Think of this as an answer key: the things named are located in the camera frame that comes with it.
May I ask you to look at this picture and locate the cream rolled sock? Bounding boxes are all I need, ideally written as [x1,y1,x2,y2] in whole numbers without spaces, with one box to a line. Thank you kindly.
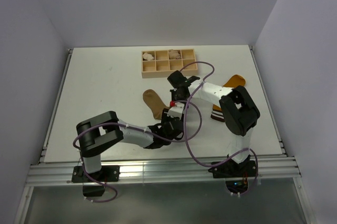
[142,52,155,61]

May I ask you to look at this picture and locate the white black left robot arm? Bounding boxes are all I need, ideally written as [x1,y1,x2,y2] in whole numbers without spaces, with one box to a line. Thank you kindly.
[76,109,184,181]

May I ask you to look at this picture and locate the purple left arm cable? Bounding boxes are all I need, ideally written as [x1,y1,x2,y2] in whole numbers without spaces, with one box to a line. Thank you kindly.
[72,100,203,203]

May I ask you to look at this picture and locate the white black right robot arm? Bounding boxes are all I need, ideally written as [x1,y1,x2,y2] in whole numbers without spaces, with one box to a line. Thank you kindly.
[167,70,260,177]

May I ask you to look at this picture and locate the tan ribbed sock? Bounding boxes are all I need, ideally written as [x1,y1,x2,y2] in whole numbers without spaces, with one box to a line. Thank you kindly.
[143,89,169,120]

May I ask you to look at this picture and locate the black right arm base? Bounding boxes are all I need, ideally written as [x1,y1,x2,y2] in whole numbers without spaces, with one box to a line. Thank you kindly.
[208,160,259,197]

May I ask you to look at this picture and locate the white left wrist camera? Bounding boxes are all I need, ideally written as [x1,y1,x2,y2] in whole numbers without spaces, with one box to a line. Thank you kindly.
[162,101,185,119]

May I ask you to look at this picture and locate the mustard orange sock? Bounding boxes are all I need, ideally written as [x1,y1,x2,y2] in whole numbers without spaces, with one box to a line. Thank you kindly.
[211,75,246,123]

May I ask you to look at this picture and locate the aluminium front frame rails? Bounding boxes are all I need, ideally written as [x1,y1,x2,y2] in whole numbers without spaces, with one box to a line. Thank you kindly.
[25,156,301,187]

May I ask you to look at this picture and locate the wooden compartment tray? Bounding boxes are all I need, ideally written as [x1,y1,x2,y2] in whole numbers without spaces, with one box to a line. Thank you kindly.
[141,49,198,78]

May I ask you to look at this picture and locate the aluminium table edge rail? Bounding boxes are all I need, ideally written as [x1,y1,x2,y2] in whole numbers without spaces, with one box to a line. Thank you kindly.
[40,48,74,158]

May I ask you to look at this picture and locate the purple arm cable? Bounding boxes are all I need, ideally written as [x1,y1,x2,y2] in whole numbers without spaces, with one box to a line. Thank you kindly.
[72,100,203,203]
[179,61,260,197]

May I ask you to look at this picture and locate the beige rolled sock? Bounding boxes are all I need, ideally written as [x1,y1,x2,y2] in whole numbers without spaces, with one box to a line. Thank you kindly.
[168,49,182,60]

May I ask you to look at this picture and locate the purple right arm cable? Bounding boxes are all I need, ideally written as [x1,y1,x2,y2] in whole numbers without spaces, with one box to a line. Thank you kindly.
[179,61,260,197]

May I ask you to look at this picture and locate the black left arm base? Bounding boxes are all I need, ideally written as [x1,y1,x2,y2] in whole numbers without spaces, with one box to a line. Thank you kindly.
[71,165,120,198]

